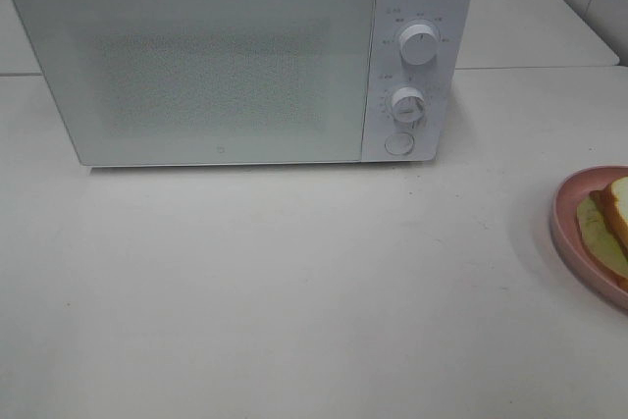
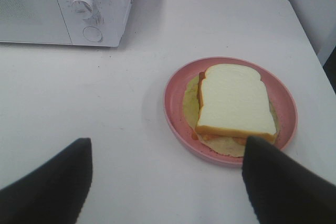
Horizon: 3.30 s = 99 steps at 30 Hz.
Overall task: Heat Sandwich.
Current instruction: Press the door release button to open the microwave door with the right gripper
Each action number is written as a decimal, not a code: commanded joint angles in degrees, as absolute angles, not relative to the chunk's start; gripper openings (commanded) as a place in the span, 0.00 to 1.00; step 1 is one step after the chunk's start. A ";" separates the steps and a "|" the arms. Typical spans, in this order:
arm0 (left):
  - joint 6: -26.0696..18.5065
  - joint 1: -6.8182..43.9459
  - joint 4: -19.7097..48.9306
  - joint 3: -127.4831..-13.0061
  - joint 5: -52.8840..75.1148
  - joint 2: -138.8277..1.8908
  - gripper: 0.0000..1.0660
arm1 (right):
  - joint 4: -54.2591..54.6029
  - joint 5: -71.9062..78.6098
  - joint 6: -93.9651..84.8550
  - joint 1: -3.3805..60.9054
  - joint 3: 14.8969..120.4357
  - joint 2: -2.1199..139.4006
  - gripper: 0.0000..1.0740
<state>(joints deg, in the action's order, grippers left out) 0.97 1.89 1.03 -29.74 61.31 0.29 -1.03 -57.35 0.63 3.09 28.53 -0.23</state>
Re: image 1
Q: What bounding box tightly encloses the round white door button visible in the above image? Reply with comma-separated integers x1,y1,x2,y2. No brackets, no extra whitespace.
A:
385,132,414,156

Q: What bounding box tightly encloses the pink round plate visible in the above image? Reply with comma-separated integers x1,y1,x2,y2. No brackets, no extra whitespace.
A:
549,166,627,312

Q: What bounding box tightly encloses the white bread sandwich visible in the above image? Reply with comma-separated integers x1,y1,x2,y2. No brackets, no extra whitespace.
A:
576,177,627,291

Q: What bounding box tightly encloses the white microwave door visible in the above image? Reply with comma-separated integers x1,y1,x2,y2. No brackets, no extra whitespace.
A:
14,0,373,167

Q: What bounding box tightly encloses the lower white timer knob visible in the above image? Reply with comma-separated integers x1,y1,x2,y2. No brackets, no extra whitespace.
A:
390,86,425,124

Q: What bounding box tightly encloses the upper white power knob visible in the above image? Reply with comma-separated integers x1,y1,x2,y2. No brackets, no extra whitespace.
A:
397,20,441,66

